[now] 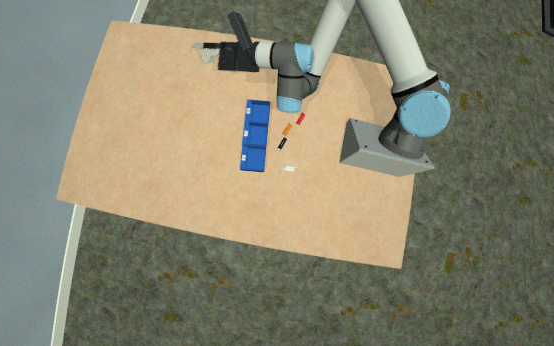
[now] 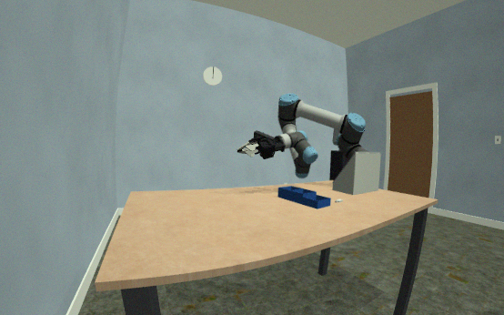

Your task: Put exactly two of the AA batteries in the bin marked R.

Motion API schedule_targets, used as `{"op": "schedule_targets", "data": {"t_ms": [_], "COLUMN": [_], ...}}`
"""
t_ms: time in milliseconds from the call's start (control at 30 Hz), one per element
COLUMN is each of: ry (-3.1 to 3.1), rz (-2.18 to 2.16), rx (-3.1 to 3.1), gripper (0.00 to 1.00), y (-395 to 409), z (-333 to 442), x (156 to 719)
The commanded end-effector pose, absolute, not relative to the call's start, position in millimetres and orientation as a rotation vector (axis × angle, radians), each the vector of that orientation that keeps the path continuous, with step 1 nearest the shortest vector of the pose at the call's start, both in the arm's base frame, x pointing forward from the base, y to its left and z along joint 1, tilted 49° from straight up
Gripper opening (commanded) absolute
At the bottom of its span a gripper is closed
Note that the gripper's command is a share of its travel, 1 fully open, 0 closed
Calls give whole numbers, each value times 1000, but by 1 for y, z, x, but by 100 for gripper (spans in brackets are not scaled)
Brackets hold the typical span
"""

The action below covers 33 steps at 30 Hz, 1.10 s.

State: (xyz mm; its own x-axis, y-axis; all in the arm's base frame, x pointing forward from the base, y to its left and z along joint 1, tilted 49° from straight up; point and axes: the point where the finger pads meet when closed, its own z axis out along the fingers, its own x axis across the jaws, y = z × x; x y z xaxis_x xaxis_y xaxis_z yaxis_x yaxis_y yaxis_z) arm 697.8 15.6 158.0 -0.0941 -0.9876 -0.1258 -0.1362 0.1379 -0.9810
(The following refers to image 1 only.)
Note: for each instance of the red aa battery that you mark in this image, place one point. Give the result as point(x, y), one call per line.
point(300, 118)

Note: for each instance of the orange aa battery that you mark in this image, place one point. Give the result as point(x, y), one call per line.
point(287, 128)

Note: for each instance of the black aa battery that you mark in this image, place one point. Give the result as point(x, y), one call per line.
point(282, 144)

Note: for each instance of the blue rack of bins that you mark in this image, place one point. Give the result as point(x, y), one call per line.
point(255, 133)

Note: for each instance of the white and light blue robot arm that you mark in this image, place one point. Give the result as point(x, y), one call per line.
point(423, 113)

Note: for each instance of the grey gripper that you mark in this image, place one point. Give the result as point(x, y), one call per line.
point(230, 54)

